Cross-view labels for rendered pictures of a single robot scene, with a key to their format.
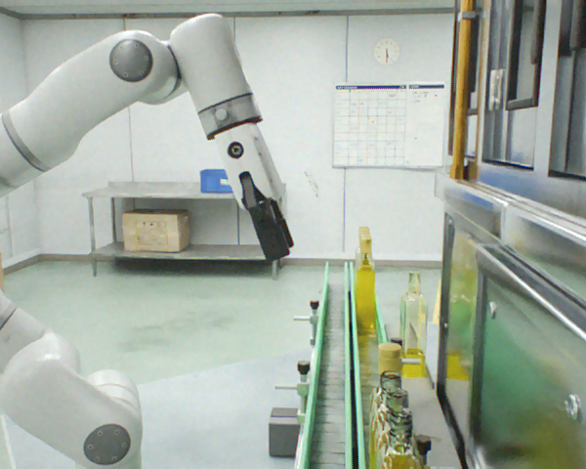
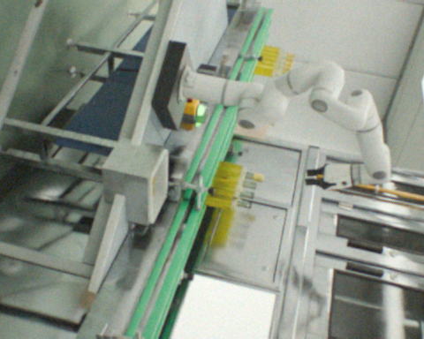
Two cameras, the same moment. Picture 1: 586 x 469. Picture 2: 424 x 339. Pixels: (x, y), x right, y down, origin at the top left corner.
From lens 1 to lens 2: 151 cm
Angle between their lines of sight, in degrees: 45
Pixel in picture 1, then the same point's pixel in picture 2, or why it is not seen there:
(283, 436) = not seen: hidden behind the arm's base
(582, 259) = (298, 274)
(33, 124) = (369, 137)
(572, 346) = (279, 271)
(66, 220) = not seen: outside the picture
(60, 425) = (258, 118)
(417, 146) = not seen: outside the picture
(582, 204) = (308, 266)
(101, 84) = (374, 168)
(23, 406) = (268, 113)
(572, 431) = (259, 267)
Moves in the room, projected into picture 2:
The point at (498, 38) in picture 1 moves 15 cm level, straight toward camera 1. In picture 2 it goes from (362, 208) to (364, 225)
